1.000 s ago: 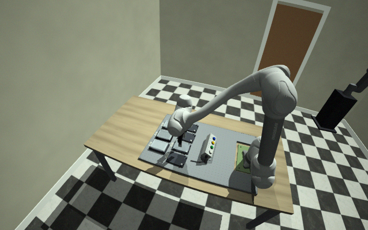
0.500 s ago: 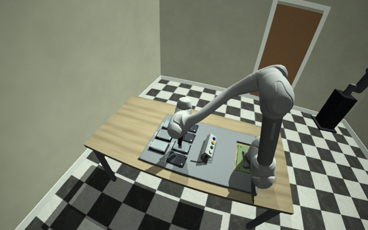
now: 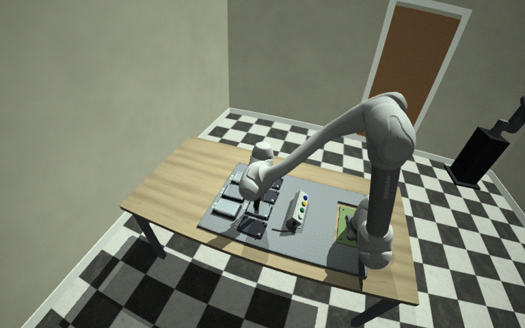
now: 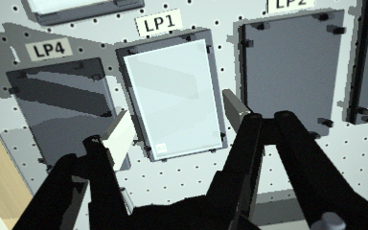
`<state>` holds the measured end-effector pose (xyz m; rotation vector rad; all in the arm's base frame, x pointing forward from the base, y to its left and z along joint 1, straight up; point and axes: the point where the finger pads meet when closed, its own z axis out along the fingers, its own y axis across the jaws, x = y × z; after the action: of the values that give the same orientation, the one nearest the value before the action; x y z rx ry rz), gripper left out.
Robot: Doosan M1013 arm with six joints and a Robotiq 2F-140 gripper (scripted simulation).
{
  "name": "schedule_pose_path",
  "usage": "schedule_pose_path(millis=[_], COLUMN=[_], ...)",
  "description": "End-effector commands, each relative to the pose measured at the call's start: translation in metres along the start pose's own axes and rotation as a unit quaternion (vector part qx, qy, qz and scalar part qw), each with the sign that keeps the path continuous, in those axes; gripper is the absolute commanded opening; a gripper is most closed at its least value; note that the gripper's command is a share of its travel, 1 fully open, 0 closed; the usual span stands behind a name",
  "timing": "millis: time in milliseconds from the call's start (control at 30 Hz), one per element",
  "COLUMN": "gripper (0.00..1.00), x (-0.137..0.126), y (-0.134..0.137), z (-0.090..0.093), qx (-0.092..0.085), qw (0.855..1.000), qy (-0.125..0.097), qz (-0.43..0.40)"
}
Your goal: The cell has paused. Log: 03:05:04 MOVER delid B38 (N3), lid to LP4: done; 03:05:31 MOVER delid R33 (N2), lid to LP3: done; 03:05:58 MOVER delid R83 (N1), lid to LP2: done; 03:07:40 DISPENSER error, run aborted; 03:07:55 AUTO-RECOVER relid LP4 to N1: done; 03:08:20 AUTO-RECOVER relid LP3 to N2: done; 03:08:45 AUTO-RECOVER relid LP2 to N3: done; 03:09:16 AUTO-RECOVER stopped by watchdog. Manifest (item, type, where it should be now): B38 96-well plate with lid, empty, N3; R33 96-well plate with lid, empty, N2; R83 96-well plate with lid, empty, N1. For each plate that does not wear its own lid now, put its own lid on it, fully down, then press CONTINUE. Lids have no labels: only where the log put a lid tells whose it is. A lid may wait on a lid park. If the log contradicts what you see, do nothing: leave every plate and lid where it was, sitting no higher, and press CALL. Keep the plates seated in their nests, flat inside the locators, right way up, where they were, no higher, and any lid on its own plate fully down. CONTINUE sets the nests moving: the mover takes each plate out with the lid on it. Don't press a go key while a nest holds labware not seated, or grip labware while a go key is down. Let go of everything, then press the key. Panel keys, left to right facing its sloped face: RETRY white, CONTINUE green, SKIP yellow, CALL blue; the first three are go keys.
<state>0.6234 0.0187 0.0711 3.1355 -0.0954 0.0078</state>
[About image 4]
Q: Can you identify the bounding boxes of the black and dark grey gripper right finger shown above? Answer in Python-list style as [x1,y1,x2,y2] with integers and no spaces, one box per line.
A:
[186,89,368,230]

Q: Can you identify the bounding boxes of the black l-shaped corner locator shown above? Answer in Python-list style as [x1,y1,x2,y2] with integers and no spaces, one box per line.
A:
[34,0,145,27]

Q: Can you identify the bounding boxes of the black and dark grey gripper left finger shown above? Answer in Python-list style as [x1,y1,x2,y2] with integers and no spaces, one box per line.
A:
[12,110,135,230]

